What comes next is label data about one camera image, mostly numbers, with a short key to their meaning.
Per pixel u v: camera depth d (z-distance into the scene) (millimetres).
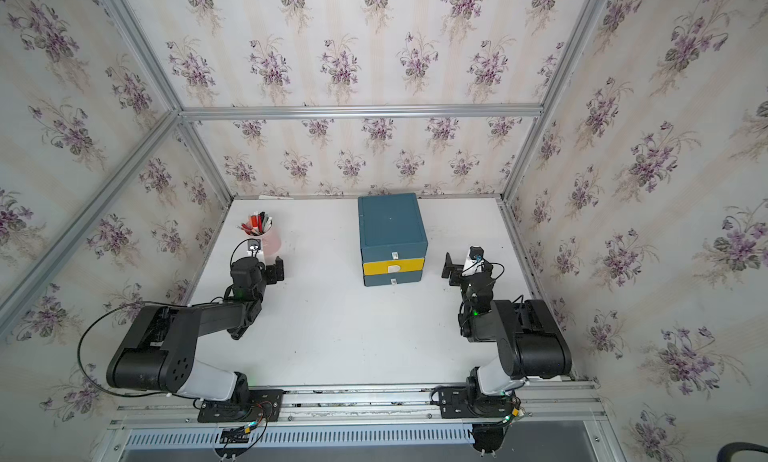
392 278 925
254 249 788
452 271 830
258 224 983
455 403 732
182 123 946
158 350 441
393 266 852
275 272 839
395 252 814
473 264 758
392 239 798
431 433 702
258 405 720
